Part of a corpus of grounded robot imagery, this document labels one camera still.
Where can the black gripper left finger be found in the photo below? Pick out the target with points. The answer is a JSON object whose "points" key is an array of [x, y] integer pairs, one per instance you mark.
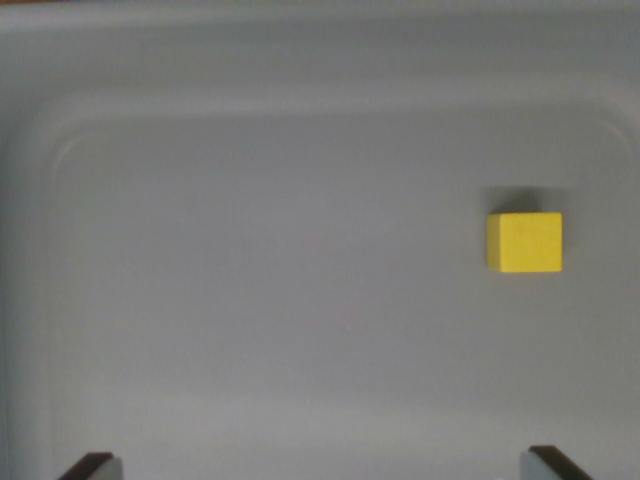
{"points": [[95, 467]]}

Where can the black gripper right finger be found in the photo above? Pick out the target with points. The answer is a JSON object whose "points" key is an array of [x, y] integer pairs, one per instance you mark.
{"points": [[547, 466]]}

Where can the yellow cube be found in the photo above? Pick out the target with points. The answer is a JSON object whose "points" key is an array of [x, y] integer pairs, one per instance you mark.
{"points": [[527, 242]]}

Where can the grey plastic bin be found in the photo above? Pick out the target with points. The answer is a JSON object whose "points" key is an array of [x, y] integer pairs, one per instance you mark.
{"points": [[280, 225]]}

